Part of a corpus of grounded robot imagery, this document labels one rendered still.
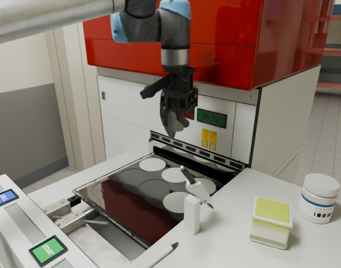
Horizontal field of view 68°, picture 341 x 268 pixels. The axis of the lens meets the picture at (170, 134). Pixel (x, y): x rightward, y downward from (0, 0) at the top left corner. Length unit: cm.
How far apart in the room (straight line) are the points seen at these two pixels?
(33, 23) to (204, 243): 51
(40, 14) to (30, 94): 212
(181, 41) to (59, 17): 29
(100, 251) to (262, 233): 38
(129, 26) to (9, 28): 24
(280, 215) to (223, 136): 37
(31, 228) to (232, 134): 61
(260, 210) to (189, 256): 17
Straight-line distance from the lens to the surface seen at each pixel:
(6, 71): 250
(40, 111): 266
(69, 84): 251
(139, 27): 61
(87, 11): 51
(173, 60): 65
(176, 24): 65
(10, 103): 252
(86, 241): 73
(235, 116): 82
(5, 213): 77
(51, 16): 49
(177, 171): 93
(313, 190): 66
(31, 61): 259
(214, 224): 63
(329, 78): 655
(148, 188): 85
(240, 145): 85
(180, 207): 77
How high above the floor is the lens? 138
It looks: 23 degrees down
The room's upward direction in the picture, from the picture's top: straight up
